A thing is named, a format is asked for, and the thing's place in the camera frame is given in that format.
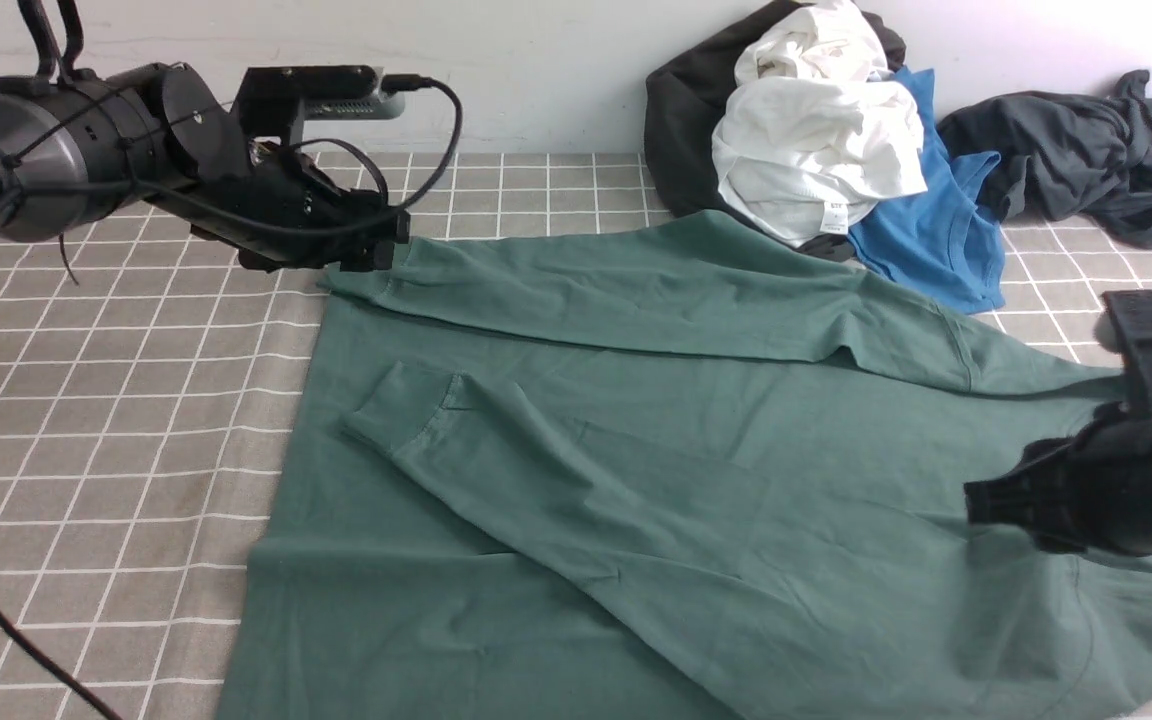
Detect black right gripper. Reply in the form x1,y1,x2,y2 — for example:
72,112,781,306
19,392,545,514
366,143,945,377
964,406,1152,558

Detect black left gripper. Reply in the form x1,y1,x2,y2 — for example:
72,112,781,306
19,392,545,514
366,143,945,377
185,141,411,272

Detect green long-sleeve shirt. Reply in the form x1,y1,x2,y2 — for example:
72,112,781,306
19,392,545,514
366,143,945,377
218,213,1152,719

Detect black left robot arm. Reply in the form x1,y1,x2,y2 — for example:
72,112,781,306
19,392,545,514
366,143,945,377
0,63,410,272

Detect blue shirt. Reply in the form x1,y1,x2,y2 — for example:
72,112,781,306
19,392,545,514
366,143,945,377
847,68,1005,314

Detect dark grey crumpled shirt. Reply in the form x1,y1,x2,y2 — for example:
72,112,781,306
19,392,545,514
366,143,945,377
937,69,1152,250

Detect white crumpled shirt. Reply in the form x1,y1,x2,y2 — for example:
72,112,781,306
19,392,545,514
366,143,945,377
712,1,927,247

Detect grey checkered tablecloth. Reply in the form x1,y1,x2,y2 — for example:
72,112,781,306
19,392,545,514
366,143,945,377
0,152,1152,719

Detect black garment under pile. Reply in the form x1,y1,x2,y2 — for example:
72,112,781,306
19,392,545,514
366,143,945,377
644,1,905,259

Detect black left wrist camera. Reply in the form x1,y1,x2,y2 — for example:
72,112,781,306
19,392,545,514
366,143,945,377
230,65,404,145

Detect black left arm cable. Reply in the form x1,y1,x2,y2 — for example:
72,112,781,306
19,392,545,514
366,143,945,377
0,75,465,720

